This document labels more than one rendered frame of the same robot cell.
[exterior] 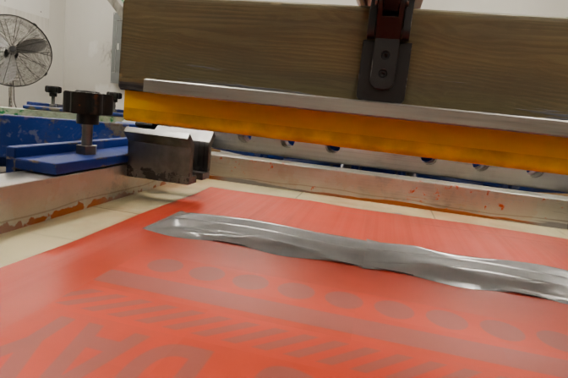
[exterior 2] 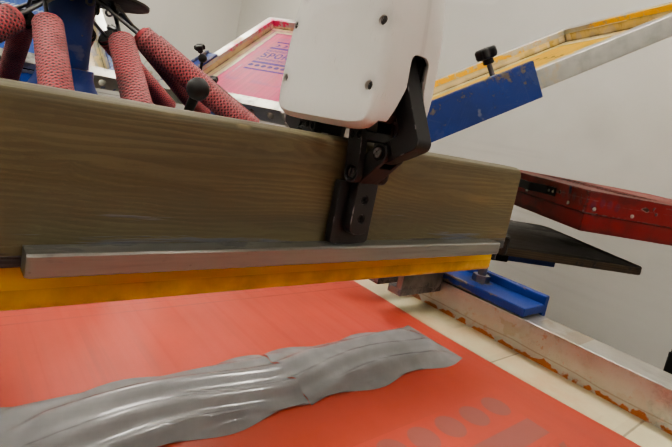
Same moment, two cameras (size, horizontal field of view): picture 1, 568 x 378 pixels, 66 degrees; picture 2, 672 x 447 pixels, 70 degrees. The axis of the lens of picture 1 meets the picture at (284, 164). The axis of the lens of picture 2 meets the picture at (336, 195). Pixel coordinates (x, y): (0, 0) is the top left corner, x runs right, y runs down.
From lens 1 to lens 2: 0.24 m
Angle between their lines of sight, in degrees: 53
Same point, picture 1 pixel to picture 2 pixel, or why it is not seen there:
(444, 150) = (374, 272)
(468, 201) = not seen: hidden behind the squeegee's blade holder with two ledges
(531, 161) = (423, 268)
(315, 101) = (298, 254)
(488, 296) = (403, 387)
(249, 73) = (205, 221)
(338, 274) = (310, 429)
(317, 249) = (256, 400)
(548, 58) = (448, 192)
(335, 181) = not seen: hidden behind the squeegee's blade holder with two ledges
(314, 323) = not seen: outside the picture
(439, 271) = (360, 376)
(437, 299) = (392, 415)
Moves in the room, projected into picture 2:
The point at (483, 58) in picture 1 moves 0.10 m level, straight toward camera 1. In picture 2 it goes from (415, 193) to (529, 235)
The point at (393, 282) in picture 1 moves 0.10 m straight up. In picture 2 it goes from (350, 412) to (379, 276)
